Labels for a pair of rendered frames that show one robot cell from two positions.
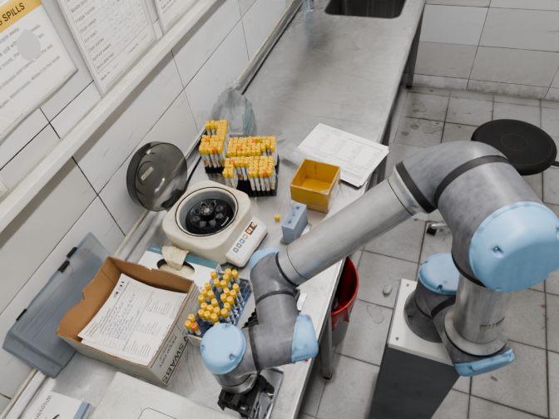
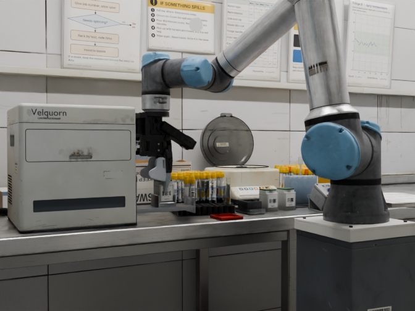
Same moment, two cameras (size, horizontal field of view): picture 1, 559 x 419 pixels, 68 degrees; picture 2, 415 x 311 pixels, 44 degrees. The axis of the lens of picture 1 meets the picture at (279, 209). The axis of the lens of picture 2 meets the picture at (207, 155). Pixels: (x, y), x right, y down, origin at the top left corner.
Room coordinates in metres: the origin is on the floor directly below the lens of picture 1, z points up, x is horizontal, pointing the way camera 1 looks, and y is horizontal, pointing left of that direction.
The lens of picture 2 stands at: (-0.74, -0.78, 1.09)
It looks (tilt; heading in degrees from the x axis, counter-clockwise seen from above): 2 degrees down; 36
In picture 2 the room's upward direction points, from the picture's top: straight up
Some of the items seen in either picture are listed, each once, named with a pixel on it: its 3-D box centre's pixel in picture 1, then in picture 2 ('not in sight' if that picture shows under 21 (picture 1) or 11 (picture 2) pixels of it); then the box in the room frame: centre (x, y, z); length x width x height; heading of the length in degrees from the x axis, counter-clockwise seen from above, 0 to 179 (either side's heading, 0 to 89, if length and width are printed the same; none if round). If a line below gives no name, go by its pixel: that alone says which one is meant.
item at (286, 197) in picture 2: not in sight; (286, 199); (0.70, -0.04, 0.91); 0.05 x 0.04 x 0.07; 63
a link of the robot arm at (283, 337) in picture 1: (282, 332); (191, 73); (0.31, 0.03, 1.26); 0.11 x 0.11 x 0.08; 4
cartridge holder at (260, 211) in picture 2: (289, 297); (249, 206); (0.57, 0.02, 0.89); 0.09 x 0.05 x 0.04; 63
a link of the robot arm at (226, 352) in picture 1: (229, 354); (156, 74); (0.28, 0.13, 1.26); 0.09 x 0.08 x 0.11; 94
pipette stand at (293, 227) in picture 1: (294, 224); (300, 190); (0.80, -0.04, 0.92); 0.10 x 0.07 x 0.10; 147
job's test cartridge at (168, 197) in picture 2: not in sight; (163, 192); (0.30, 0.12, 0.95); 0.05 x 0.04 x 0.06; 63
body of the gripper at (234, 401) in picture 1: (241, 387); (153, 134); (0.28, 0.13, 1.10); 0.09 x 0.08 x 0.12; 153
